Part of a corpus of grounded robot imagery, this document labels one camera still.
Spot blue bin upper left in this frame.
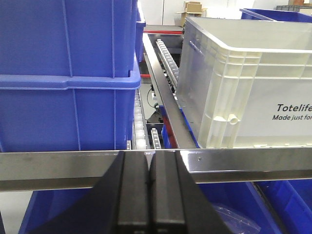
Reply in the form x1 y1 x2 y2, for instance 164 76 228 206
0 65 140 152

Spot white plastic Totelife crate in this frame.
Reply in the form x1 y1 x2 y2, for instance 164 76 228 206
176 17 312 148

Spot cardboard boxes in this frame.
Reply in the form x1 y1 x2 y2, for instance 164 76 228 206
175 1 207 27

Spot white roller track far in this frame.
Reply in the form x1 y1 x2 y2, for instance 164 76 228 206
156 39 179 99

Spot stacked blue bin top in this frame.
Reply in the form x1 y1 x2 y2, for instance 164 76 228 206
0 0 137 78

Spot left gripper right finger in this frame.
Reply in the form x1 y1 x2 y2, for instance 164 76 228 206
150 151 231 234

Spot blue bin upper right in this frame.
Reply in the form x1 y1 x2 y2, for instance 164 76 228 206
240 8 312 23

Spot blue bin lower left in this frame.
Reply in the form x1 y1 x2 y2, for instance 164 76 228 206
19 188 90 234

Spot bagged parts in bin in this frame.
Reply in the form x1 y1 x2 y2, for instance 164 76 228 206
212 203 261 234

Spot metal shelf frame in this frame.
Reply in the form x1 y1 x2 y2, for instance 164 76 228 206
0 34 312 192

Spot blue bin lower right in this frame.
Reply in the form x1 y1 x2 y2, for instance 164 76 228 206
257 179 312 234

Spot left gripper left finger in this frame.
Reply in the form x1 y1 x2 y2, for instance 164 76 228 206
30 151 149 234

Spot blue bin lower middle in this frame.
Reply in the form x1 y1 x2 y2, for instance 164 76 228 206
199 182 282 234

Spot white left roller track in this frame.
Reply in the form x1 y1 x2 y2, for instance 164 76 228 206
133 90 147 150

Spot white roller track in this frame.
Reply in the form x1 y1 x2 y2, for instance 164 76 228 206
156 39 179 99
133 90 147 150

